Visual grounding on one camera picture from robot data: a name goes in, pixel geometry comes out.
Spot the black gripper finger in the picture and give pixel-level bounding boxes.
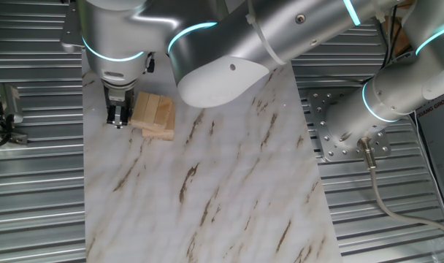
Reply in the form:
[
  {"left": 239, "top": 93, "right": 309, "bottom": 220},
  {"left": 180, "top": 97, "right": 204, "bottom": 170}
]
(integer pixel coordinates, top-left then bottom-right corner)
[{"left": 105, "top": 104, "right": 131, "bottom": 129}]

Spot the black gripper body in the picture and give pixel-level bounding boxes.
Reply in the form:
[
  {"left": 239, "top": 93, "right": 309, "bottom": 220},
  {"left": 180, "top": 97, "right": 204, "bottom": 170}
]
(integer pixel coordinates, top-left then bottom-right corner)
[{"left": 102, "top": 84, "right": 136, "bottom": 108}]

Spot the grey clamp device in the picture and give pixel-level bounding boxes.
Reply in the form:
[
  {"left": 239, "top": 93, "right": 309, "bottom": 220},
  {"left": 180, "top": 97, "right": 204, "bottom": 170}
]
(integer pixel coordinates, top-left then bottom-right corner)
[{"left": 0, "top": 102, "right": 28, "bottom": 148}]

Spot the white marble pattern mat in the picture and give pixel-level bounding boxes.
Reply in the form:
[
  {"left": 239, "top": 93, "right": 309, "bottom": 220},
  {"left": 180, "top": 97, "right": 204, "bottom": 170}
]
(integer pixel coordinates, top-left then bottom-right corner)
[{"left": 81, "top": 49, "right": 343, "bottom": 263}]

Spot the brown wooden board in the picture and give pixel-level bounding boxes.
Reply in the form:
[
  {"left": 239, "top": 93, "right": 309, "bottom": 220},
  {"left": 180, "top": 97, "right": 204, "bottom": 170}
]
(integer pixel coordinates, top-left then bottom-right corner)
[{"left": 382, "top": 0, "right": 415, "bottom": 56}]

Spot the white paper with red text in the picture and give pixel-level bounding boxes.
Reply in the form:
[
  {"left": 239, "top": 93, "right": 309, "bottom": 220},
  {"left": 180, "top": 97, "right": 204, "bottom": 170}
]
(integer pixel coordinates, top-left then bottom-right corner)
[{"left": 415, "top": 91, "right": 444, "bottom": 220}]

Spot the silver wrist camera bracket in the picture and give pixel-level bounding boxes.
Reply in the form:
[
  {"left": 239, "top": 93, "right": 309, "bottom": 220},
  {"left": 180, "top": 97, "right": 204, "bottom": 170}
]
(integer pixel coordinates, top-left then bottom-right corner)
[{"left": 60, "top": 0, "right": 86, "bottom": 55}]

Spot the silver depth camera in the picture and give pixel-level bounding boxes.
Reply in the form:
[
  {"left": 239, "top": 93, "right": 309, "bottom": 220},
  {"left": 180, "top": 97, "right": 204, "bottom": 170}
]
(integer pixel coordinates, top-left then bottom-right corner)
[{"left": 0, "top": 83, "right": 25, "bottom": 125}]

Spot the white cable tie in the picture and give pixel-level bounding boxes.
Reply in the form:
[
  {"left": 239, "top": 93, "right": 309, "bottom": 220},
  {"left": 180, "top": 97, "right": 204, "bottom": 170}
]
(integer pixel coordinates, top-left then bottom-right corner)
[{"left": 245, "top": 0, "right": 287, "bottom": 66}]

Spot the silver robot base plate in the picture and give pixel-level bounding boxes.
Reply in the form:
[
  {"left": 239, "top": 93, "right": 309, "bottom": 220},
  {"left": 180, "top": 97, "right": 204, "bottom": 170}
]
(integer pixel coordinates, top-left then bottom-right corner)
[{"left": 307, "top": 89, "right": 393, "bottom": 163}]

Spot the grey cable with metal connector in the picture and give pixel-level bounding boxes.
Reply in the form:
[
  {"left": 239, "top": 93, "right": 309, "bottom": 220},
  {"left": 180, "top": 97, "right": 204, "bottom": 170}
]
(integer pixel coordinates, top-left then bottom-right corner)
[{"left": 356, "top": 137, "right": 444, "bottom": 238}]

